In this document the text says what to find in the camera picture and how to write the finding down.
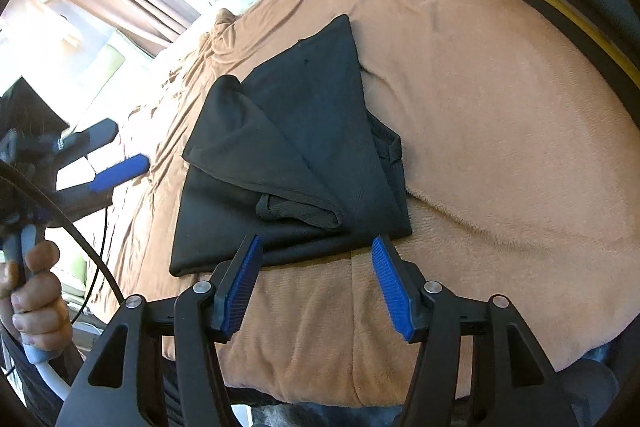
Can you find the black sleeveless shirt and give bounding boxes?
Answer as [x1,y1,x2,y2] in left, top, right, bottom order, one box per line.
[169,15,412,277]

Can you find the person left hand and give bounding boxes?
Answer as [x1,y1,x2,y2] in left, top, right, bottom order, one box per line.
[1,241,73,352]

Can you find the cream bed sheet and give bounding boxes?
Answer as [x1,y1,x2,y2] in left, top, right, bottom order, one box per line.
[154,0,245,69]

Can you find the brown fleece blanket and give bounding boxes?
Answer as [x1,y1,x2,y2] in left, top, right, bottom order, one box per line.
[98,0,640,409]

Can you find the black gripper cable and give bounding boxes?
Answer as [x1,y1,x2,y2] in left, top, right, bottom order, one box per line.
[0,159,126,308]

